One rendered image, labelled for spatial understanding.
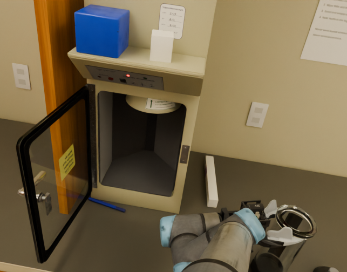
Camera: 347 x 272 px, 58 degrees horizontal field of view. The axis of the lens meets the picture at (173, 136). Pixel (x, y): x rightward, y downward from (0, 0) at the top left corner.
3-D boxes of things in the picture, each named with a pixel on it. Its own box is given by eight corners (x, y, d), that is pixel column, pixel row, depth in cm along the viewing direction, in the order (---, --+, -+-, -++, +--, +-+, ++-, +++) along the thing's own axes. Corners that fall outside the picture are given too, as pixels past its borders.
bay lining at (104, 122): (118, 144, 129) (120, 61, 110) (180, 155, 128) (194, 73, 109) (99, 183, 109) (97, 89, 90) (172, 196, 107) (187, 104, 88)
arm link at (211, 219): (205, 250, 80) (198, 224, 87) (223, 248, 81) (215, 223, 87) (208, 230, 76) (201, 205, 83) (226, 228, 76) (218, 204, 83)
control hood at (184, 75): (85, 74, 87) (84, 38, 82) (201, 93, 86) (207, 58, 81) (68, 92, 78) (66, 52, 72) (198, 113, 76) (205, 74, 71)
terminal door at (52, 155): (92, 191, 109) (88, 84, 87) (40, 266, 83) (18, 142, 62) (89, 191, 109) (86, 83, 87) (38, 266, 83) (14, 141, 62)
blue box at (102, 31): (90, 40, 81) (89, 3, 77) (128, 46, 81) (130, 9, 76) (75, 52, 73) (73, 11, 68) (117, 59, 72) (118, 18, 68)
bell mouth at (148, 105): (133, 85, 108) (134, 69, 105) (184, 93, 107) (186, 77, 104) (118, 108, 93) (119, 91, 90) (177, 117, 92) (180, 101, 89)
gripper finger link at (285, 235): (308, 236, 76) (269, 226, 78) (303, 251, 79) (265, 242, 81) (308, 226, 78) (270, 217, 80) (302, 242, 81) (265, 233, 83)
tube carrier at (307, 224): (277, 253, 101) (305, 205, 89) (291, 285, 92) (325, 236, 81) (245, 252, 98) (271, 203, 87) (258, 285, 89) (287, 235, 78)
